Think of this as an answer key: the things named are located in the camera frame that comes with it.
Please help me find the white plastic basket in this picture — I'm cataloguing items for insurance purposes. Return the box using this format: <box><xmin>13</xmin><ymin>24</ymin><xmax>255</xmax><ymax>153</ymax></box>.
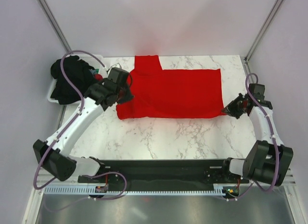
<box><xmin>47</xmin><ymin>53</ymin><xmax>107</xmax><ymax>105</ymax></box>

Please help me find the red t shirt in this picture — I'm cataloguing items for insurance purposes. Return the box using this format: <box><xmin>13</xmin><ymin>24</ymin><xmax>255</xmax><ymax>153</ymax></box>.
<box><xmin>116</xmin><ymin>55</ymin><xmax>224</xmax><ymax>120</ymax></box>

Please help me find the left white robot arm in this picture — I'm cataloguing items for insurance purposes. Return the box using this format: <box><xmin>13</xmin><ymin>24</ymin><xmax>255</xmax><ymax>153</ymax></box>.
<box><xmin>33</xmin><ymin>67</ymin><xmax>133</xmax><ymax>182</ymax></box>

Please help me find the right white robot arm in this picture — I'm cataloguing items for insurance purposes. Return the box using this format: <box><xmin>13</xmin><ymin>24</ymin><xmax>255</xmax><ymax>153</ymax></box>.
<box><xmin>220</xmin><ymin>83</ymin><xmax>294</xmax><ymax>186</ymax></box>

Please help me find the red cloth in basket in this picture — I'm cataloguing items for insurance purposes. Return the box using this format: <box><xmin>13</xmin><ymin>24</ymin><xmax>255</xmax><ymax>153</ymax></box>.
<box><xmin>94</xmin><ymin>74</ymin><xmax>103</xmax><ymax>81</ymax></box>

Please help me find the black t shirt pile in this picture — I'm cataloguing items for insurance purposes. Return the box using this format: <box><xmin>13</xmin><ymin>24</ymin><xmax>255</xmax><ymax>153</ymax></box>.
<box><xmin>50</xmin><ymin>55</ymin><xmax>104</xmax><ymax>105</ymax></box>

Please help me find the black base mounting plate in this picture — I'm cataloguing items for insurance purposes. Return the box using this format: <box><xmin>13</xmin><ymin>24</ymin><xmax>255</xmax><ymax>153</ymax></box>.
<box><xmin>78</xmin><ymin>159</ymin><xmax>241</xmax><ymax>189</ymax></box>

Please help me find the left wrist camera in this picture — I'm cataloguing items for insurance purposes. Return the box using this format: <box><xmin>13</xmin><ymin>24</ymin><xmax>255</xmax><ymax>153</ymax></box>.
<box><xmin>110</xmin><ymin>63</ymin><xmax>122</xmax><ymax>69</ymax></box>

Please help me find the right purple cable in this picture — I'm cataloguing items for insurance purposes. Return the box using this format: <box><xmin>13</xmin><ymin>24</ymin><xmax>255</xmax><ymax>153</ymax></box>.
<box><xmin>223</xmin><ymin>73</ymin><xmax>281</xmax><ymax>203</ymax></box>

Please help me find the purple cable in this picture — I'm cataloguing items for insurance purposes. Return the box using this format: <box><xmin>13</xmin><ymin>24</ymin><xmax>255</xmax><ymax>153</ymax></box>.
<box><xmin>223</xmin><ymin>73</ymin><xmax>281</xmax><ymax>203</ymax></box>
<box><xmin>33</xmin><ymin>50</ymin><xmax>128</xmax><ymax>211</ymax></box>

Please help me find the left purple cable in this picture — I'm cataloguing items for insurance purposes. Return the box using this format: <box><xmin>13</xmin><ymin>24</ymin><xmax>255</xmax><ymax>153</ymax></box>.
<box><xmin>33</xmin><ymin>50</ymin><xmax>128</xmax><ymax>211</ymax></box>

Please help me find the white slotted cable duct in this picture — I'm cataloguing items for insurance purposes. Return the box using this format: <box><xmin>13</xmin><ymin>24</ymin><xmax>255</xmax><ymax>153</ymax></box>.
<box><xmin>44</xmin><ymin>184</ymin><xmax>239</xmax><ymax>196</ymax></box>

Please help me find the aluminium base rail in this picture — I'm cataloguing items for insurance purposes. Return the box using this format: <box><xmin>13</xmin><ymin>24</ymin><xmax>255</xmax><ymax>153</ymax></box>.
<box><xmin>33</xmin><ymin>165</ymin><xmax>296</xmax><ymax>185</ymax></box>

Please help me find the right aluminium frame post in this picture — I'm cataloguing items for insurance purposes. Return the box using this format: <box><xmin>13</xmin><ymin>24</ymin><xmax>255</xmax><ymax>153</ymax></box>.
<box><xmin>242</xmin><ymin>0</ymin><xmax>285</xmax><ymax>65</ymax></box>

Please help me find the aluminium frame post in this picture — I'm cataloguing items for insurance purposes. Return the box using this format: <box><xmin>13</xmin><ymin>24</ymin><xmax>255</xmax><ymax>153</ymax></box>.
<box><xmin>242</xmin><ymin>0</ymin><xmax>285</xmax><ymax>65</ymax></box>
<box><xmin>37</xmin><ymin>0</ymin><xmax>72</xmax><ymax>52</ymax></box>

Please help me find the left aluminium frame post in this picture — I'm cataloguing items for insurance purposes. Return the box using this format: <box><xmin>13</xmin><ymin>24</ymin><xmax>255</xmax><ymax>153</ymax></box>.
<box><xmin>37</xmin><ymin>0</ymin><xmax>72</xmax><ymax>52</ymax></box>

